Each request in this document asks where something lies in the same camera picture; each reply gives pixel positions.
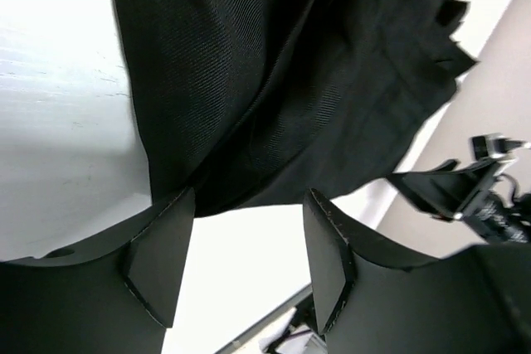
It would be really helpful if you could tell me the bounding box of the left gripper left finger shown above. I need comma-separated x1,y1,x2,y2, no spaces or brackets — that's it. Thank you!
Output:
1,188,195,353

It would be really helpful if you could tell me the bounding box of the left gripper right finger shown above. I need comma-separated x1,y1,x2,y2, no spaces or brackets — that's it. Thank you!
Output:
303,190,530,353

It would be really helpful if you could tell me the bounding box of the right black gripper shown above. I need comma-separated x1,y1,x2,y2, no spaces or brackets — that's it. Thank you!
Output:
387,133,530,244

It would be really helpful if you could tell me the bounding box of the black skirt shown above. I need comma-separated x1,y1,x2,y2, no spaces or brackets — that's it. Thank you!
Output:
114,0,475,217

